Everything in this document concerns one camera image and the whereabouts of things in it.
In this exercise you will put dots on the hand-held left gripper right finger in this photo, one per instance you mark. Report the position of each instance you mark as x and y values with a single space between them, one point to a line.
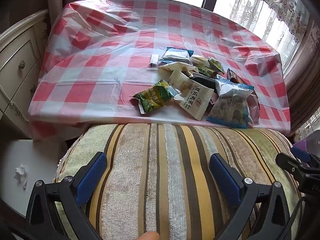
225 177

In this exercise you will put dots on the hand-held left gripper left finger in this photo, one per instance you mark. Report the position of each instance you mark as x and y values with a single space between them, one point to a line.
91 175

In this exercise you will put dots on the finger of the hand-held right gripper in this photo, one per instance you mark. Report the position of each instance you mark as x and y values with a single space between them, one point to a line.
291 165
302 154

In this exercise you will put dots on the purple cardboard box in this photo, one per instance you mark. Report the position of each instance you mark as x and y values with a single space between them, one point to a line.
311 140

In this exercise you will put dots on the pink snack packet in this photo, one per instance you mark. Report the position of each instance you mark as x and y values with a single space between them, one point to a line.
253 105

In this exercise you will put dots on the large blue white snack packet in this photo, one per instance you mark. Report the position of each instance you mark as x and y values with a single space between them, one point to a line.
231 103

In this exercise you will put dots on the white biscuit snack packet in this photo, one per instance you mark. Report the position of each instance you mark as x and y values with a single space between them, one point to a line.
191 95

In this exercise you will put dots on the dark brown snack packet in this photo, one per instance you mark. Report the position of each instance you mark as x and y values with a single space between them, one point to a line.
235 77

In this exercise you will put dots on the green pea snack packet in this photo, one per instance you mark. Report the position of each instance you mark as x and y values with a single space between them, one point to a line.
153 97
206 71
215 64

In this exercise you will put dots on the pale pastry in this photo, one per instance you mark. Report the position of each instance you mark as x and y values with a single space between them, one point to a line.
198 60

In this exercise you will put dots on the cream snack packet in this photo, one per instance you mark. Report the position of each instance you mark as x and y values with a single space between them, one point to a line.
175 68

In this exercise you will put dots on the person's left hand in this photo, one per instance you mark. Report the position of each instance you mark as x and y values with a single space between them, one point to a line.
149 236

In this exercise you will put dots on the striped sofa cushion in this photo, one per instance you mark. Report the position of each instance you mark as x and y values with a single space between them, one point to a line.
162 180

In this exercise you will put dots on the crumpled white tissue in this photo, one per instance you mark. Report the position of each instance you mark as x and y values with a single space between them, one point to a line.
21 176

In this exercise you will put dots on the red white checkered tablecloth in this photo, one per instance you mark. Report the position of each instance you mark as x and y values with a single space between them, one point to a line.
112 55

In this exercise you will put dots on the cream cabinet with drawers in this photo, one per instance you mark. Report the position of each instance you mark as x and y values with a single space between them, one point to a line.
20 67

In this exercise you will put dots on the small white black sachet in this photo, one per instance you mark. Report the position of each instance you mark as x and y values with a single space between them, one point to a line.
154 62

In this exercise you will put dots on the small blue white snack packet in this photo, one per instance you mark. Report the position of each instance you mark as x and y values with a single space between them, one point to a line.
176 54

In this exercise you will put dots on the embroidered lace curtain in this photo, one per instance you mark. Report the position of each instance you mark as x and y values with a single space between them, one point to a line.
270 12

